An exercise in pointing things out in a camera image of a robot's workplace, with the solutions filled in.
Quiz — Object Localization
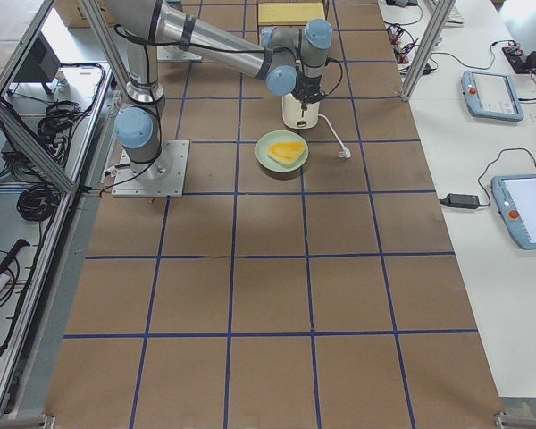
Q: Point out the coiled black cables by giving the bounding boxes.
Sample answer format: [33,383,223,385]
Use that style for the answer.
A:
[37,100,93,156]

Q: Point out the pale green plate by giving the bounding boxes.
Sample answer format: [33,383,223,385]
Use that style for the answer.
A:
[255,130,309,172]

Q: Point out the aluminium frame post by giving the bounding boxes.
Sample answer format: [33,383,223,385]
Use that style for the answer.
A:
[400,0,455,102]

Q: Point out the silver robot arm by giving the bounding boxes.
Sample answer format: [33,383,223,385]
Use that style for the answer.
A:
[106,1,332,116]

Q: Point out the triangular bread on plate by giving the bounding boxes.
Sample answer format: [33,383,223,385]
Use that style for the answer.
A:
[267,141,306,166]

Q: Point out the far teach pendant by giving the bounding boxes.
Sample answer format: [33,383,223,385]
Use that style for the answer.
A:
[461,71,524,122]

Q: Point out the wooden board in basket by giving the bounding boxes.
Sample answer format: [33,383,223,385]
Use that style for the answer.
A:
[257,2,326,28]

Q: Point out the teach pendant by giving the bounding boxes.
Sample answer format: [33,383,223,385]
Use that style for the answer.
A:
[491,174,536,250]
[461,71,524,122]

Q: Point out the black power adapter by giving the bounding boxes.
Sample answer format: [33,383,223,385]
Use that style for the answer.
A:
[439,193,481,210]

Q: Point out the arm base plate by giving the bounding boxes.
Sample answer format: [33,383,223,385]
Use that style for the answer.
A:
[110,140,189,198]
[157,46,202,63]

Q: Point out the white toaster power cord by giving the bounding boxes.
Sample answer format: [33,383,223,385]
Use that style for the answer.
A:
[316,114,353,163]

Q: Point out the near teach pendant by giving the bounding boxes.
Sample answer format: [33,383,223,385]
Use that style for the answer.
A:
[491,174,536,250]

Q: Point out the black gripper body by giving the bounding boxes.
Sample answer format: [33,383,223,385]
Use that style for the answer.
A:
[293,73,325,104]

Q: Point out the white two-slot toaster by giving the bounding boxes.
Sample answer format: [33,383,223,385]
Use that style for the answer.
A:
[281,94,320,130]

